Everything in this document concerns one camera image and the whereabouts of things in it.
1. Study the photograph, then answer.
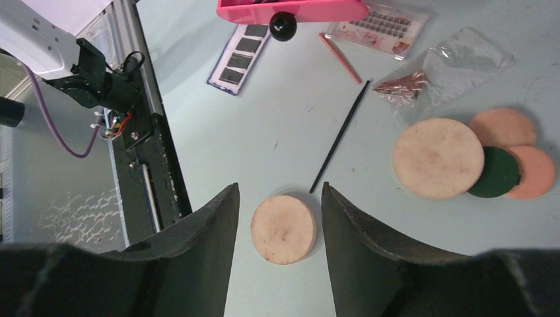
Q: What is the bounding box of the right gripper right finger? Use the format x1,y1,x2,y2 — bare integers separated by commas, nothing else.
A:
321,183,559,316

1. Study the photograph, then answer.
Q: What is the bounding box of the clear bag of clips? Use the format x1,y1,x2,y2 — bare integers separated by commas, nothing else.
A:
372,27,514,127

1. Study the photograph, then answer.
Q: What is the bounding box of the long black wand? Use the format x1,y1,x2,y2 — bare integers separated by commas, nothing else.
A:
308,79,371,194

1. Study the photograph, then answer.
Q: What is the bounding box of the false eyelash case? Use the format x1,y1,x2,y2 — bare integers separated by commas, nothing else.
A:
325,3,431,61

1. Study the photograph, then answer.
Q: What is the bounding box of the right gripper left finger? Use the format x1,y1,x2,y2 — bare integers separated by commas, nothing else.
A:
1,183,240,316

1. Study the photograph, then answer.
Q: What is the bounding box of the beige round sponge lower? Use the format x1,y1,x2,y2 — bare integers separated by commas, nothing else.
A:
250,195,318,265

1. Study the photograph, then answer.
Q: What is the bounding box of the pink top drawer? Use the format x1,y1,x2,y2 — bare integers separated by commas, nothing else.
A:
216,0,369,42

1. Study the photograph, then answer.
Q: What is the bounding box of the orange round sponge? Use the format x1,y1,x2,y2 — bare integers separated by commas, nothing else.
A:
505,145,556,200
468,107,537,148

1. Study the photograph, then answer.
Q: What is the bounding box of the orange round sponge left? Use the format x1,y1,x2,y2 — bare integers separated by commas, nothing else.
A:
468,107,537,148

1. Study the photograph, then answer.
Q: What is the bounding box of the bob pin card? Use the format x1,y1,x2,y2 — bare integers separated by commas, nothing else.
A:
206,24,270,96

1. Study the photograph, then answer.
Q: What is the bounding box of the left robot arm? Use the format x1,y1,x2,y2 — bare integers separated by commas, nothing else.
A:
1,1,143,114

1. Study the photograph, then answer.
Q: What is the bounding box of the dark green round sponge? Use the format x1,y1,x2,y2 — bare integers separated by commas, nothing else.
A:
467,146,521,198

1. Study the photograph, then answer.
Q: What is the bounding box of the orange round sponge right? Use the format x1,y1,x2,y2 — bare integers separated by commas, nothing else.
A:
505,145,556,200

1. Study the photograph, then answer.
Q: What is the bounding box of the large beige sponge upper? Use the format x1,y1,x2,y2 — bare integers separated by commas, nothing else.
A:
392,118,485,200

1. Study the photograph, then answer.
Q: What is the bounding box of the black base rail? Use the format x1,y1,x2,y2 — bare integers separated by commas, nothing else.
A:
108,51,193,244

